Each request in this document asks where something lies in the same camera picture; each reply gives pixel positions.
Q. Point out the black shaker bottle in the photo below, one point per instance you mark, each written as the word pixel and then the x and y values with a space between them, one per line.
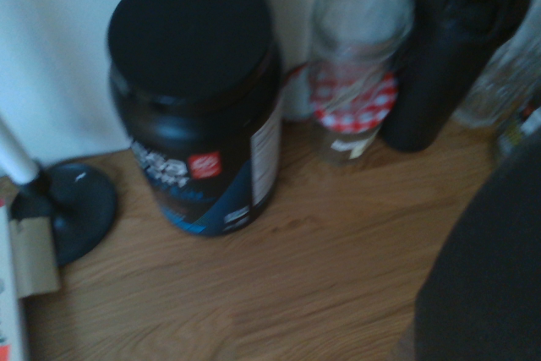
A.
pixel 444 61

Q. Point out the black Vega protein tub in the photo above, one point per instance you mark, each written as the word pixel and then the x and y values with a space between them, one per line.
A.
pixel 190 82

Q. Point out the jar with red gingham lid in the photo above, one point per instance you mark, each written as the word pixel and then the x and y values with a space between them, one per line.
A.
pixel 351 111

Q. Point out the brown cardboard piece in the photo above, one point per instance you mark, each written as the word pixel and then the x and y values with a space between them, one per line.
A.
pixel 36 259

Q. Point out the Food Processor cookbook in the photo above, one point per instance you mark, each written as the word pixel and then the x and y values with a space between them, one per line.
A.
pixel 8 293

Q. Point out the clear empty glass jar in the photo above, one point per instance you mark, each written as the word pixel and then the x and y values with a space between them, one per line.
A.
pixel 359 18

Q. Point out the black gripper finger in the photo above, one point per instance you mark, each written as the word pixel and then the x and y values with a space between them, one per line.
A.
pixel 486 272

